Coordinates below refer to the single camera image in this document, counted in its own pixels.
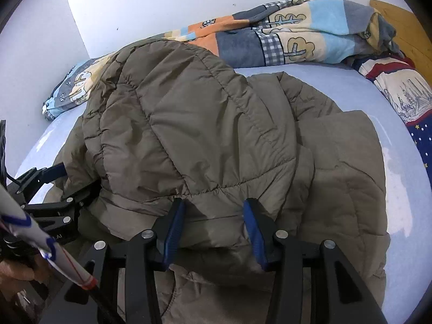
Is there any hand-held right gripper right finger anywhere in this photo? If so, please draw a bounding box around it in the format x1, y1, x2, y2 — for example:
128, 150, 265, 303
244, 197, 389, 324

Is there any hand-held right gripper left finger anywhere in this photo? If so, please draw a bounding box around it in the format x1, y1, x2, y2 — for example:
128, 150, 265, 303
39, 197, 186, 324

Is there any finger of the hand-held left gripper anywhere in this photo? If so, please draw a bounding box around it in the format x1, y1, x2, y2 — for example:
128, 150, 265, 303
7, 163, 68, 194
23, 183, 102, 211

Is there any olive quilted puffer jacket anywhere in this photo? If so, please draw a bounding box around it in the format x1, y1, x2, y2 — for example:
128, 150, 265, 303
42, 39, 392, 324

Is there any star and city print pillow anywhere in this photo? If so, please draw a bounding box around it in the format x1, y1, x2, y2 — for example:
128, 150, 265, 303
353, 54, 432, 173

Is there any patchwork cartoon fleece blanket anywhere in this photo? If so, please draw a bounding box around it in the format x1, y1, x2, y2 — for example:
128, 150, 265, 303
42, 0, 406, 120

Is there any wooden headboard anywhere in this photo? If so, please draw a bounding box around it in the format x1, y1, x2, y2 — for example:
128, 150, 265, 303
369, 0, 432, 71

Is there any white blue-patterned cord sleeve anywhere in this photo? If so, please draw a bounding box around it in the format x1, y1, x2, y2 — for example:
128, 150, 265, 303
0, 182, 97, 289

